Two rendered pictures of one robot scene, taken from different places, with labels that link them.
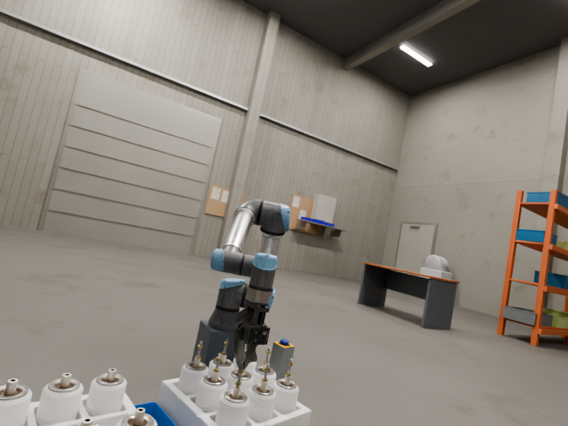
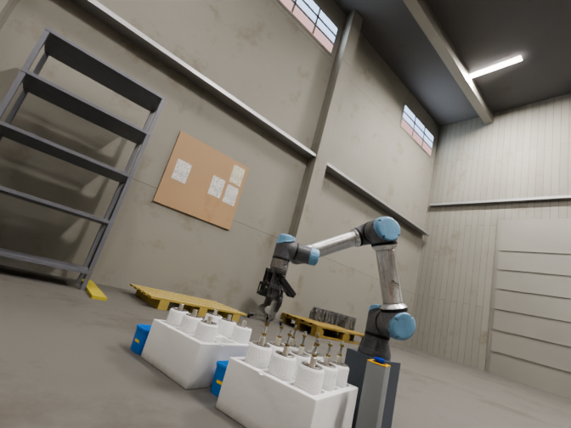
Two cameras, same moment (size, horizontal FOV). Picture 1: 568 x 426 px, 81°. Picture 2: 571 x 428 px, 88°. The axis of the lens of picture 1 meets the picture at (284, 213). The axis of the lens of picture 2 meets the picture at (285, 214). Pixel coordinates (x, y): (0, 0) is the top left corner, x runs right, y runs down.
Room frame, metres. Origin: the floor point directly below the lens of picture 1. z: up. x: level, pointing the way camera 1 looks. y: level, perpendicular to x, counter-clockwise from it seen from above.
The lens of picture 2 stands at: (0.87, -1.23, 0.47)
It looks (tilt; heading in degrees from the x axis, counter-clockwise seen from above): 14 degrees up; 82
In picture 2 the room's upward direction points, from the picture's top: 15 degrees clockwise
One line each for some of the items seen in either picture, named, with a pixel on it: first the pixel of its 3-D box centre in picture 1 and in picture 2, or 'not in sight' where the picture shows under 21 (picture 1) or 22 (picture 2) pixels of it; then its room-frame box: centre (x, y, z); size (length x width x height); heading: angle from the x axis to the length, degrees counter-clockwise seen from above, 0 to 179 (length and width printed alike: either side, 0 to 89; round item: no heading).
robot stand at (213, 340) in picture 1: (216, 357); (367, 389); (1.65, 0.18, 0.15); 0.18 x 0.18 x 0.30; 29
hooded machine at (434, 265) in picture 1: (435, 278); not in sight; (9.01, -4.33, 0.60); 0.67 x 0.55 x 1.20; 29
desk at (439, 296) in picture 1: (403, 292); not in sight; (5.18, -2.05, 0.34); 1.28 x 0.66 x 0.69; 30
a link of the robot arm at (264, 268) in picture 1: (263, 270); (285, 247); (1.08, 0.03, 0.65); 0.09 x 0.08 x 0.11; 2
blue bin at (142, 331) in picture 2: not in sight; (162, 340); (0.65, 0.58, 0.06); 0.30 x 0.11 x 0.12; 42
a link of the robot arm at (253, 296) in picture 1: (259, 296); (279, 265); (1.08, 0.02, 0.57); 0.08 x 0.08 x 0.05
